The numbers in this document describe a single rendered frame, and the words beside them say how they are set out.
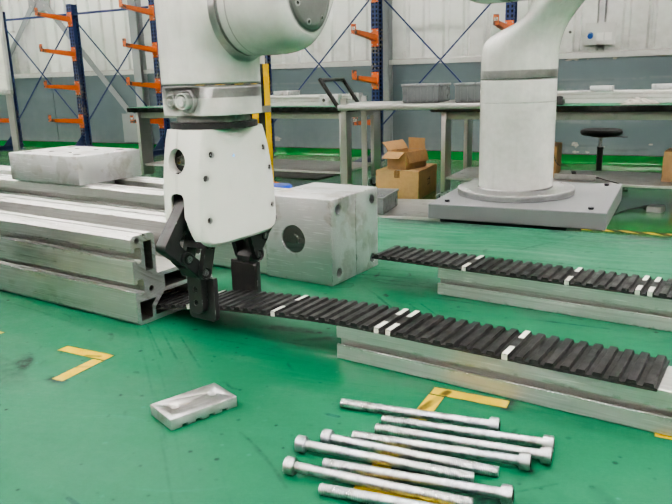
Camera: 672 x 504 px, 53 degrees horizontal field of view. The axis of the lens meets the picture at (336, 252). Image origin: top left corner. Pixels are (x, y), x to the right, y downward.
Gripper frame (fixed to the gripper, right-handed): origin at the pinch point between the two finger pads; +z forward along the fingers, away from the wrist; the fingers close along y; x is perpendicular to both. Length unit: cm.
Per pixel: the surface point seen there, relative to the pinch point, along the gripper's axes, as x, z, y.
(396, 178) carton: 229, 64, 460
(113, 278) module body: 9.4, -1.2, -5.0
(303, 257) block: 1.3, 0.3, 14.0
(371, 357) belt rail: -16.7, 2.4, -2.0
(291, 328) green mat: -6.3, 3.1, 1.5
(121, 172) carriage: 38.5, -6.4, 20.8
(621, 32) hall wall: 117, -60, 761
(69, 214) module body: 25.3, -4.6, 2.2
